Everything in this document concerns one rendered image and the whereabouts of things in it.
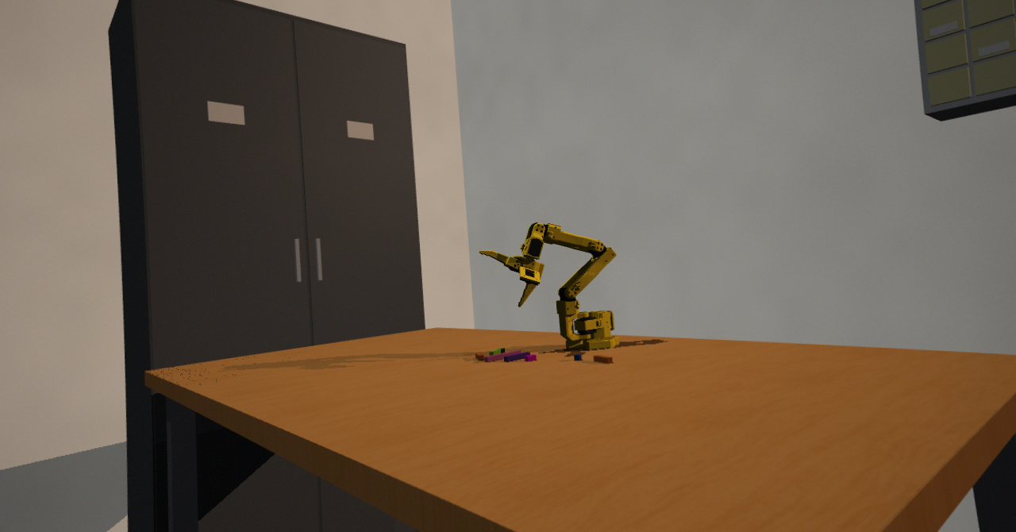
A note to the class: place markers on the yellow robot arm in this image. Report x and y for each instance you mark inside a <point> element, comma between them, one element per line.
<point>589,324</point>

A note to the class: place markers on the pink rod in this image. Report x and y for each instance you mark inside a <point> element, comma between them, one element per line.
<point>500,356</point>

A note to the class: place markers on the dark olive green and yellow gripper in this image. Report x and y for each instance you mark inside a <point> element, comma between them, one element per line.
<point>521,265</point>

